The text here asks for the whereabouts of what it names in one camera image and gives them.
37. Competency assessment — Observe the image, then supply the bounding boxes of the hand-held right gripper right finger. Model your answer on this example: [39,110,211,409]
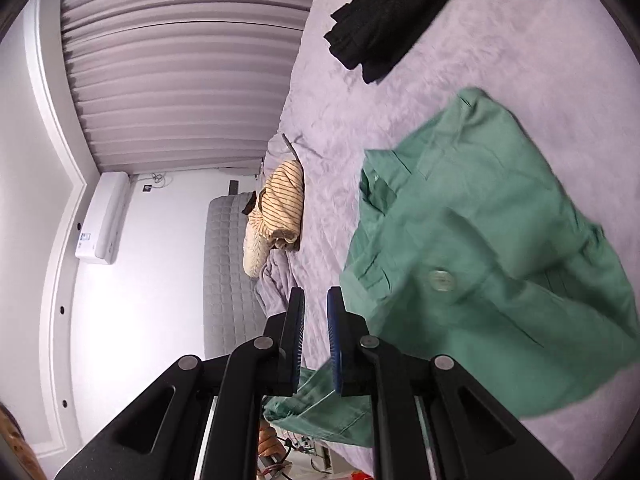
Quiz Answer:
[326,287,574,480]

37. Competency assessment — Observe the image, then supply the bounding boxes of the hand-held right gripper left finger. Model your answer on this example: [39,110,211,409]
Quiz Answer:
[55,287,306,480]

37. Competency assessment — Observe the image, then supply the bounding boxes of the green work jacket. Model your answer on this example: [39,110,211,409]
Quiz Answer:
[262,87,640,449]

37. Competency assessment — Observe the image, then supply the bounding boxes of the person's left hand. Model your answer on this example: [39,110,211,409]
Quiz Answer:
[258,419,284,467]

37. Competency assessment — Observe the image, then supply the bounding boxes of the grey quilted headboard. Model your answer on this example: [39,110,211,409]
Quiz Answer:
[202,192,272,361]

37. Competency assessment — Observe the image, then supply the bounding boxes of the cream knitted garment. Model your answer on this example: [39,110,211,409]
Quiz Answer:
[243,220,275,279]

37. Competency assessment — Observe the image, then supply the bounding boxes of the beige striped garment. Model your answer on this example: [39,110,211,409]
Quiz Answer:
[256,160,306,252]

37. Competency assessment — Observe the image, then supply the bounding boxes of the white air conditioner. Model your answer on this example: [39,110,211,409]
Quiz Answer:
[75,171,131,265]

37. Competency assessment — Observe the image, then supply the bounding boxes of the grey pleated curtain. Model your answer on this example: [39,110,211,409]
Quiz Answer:
[60,0,329,177]

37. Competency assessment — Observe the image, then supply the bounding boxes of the brown patterned cloth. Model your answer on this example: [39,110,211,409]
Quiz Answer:
[0,404,47,480]

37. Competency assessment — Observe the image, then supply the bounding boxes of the black folded garment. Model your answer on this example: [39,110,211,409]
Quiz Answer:
[324,0,482,85]

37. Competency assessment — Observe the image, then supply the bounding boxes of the lilac plush blanket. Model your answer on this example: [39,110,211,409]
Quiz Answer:
[254,0,640,480]

